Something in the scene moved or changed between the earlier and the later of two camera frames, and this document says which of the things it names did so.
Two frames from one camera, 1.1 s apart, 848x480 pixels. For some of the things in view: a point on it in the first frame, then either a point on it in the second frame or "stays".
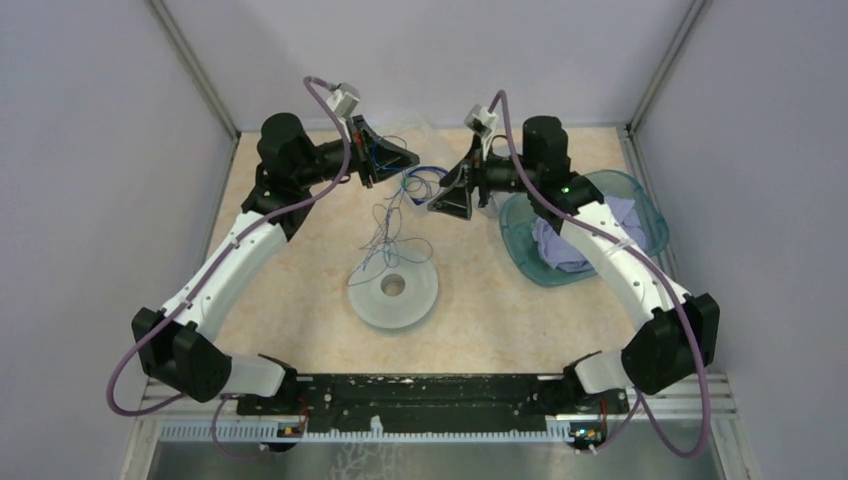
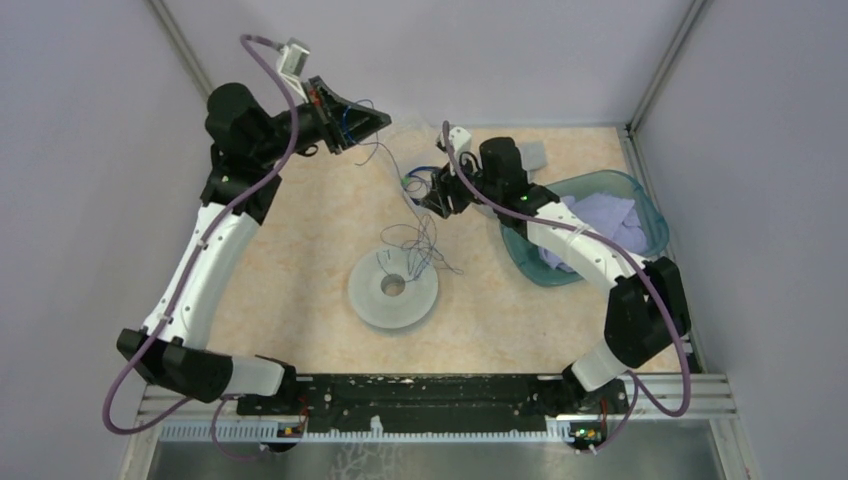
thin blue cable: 391,244 -> 407,196
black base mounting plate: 435,403 stays
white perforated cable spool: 393,312 stays
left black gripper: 374,156 -> 348,124
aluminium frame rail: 681,401 stays
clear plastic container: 419,183 stays
